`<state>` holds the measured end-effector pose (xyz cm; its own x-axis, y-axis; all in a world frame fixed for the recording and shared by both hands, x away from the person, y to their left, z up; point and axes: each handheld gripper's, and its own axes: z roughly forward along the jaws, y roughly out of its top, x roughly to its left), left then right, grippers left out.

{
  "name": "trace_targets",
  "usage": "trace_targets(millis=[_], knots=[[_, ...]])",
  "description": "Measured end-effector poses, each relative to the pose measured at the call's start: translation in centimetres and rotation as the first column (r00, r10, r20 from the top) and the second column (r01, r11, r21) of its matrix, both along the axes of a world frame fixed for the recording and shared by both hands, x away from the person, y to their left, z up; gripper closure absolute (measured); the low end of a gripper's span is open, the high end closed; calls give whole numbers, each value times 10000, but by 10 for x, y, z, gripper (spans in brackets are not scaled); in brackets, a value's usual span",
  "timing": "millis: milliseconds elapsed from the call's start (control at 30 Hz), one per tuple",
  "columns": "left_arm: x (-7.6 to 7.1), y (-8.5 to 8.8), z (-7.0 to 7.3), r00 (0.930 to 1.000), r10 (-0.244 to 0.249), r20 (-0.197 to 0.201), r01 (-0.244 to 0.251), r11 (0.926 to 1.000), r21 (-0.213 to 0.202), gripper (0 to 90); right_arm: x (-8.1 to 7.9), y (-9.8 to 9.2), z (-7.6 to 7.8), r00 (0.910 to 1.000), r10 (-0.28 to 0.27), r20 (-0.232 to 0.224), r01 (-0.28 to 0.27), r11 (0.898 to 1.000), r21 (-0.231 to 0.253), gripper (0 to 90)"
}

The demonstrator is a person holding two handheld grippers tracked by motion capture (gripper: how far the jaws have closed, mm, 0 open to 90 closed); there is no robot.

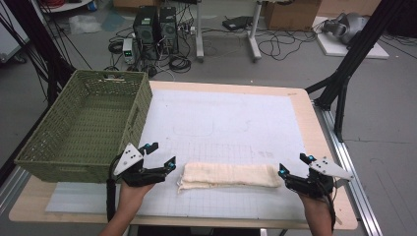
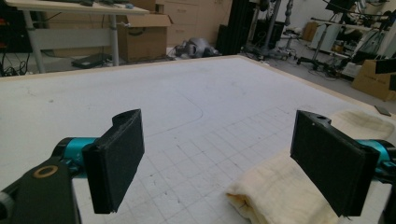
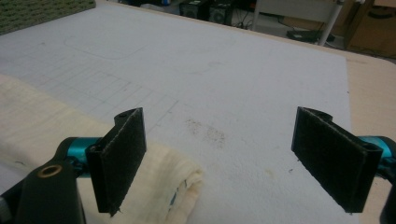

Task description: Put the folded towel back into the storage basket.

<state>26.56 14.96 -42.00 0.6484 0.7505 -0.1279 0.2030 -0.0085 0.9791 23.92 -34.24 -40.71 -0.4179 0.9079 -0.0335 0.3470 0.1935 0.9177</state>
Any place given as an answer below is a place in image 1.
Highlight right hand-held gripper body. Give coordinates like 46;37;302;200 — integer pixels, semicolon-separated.
287;156;356;200

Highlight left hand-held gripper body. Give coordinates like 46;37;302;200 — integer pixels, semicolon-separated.
112;143;168;189

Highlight cream towel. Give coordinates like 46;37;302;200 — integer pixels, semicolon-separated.
177;161;283;195

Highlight green woven basket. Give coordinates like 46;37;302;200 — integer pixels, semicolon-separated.
13;69;153;184

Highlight person's left hand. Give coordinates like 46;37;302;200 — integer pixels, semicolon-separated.
117;179;157;214

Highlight person's right hand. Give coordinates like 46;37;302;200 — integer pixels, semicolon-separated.
296;191;334;218

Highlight white grid mat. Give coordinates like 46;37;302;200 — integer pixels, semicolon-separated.
44;88;308;221

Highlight grey power supply unit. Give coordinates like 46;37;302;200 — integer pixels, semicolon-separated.
122;37;136;65

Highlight black metal stand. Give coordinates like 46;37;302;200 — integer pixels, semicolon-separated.
0;0;77;107
304;0;410;144

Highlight black computer tower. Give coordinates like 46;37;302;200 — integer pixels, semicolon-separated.
158;6;180;55
132;6;162;61

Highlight white flat board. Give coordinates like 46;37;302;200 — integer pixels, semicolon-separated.
312;15;390;61

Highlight white desk leg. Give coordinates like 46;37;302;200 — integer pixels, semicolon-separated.
247;0;264;63
195;0;206;63

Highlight grey headset device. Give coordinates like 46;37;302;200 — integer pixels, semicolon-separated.
321;12;370;45

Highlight clear plastic bag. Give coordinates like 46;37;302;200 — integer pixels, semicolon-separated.
68;13;103;35

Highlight cardboard box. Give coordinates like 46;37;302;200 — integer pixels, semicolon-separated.
264;0;324;32

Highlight black flat device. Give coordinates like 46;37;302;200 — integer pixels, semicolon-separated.
221;15;255;32

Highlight black sleeved gripper cable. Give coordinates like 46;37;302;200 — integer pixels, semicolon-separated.
105;153;123;223

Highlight aluminium rail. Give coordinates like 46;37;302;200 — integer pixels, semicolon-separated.
313;99;385;236
0;165;32;215

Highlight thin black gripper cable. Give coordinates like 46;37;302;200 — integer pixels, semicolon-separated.
324;183;338;232

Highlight coiled black cable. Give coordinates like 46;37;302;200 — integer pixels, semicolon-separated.
168;54;193;75

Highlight black floor cables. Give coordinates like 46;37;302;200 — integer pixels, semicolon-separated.
203;28;321;63

